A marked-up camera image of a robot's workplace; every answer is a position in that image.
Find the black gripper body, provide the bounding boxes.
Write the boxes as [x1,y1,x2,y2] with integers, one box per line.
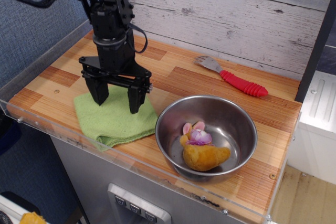
[79,42,152,93]

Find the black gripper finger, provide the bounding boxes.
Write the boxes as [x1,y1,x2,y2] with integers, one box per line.
[85,77,109,105]
[128,87,147,114]

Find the green cloth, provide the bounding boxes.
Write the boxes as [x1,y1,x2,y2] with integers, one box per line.
[73,86,158,151]

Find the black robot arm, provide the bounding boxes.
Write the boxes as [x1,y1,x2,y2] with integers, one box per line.
[79,0,152,114]

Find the silver metal bowl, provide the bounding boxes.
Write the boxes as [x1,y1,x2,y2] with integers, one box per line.
[155,95,258,183]

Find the orange plush toy with flower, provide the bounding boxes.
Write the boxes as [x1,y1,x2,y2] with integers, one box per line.
[180,121,231,172]

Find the silver button panel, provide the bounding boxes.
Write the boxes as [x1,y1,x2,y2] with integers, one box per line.
[107,183,172,223]

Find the yellow object bottom left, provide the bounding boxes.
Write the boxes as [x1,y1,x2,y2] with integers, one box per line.
[19,212,47,224]

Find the white ribbed cabinet right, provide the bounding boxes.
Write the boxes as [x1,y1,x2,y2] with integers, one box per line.
[287,71,335,184]

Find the clear acrylic guard rail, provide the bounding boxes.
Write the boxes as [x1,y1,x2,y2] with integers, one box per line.
[1,12,301,223]

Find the fork with red handle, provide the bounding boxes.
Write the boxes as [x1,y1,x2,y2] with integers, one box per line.
[194,56,268,97]

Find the black vertical post right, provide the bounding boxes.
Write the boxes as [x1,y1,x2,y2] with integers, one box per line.
[295,0,335,102]

